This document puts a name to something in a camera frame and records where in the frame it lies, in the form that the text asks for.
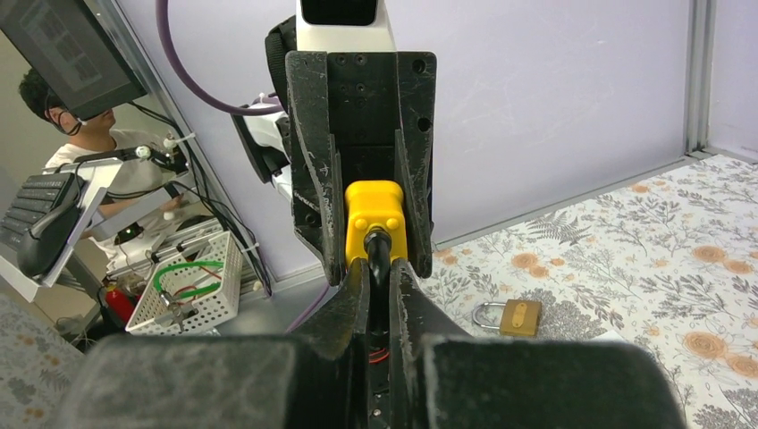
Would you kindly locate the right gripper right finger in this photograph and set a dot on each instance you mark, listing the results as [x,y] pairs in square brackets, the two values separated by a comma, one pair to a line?
[441,377]

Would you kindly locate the floral tablecloth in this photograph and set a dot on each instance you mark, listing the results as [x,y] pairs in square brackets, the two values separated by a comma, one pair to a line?
[668,263]

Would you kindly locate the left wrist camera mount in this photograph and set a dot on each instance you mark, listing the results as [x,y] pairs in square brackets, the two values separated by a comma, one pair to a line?
[343,26]

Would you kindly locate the black keyboard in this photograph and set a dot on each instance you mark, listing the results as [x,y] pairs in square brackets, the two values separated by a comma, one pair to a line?
[38,196]

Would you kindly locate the black computer mouse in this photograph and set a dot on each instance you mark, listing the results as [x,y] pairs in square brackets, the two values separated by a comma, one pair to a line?
[43,242]

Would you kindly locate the black monitor screen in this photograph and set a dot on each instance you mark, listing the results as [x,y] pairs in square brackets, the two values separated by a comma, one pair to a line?
[72,52]

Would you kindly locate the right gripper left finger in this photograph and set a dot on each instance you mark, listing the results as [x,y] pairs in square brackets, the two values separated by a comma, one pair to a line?
[315,377]

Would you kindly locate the brass padlock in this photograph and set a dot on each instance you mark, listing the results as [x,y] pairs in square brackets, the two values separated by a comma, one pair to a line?
[519,317]

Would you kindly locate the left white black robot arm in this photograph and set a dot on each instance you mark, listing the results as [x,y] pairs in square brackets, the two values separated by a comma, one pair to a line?
[264,125]

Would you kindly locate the red fire extinguisher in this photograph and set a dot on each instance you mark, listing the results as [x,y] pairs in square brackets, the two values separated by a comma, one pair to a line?
[122,305]

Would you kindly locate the yellow padlock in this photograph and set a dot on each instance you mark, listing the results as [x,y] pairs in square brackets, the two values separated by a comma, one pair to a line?
[376,233]

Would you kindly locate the white plastic basket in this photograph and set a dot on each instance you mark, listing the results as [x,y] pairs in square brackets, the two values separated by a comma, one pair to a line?
[191,293]

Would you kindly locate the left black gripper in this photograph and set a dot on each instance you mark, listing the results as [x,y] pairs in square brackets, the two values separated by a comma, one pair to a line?
[360,117]

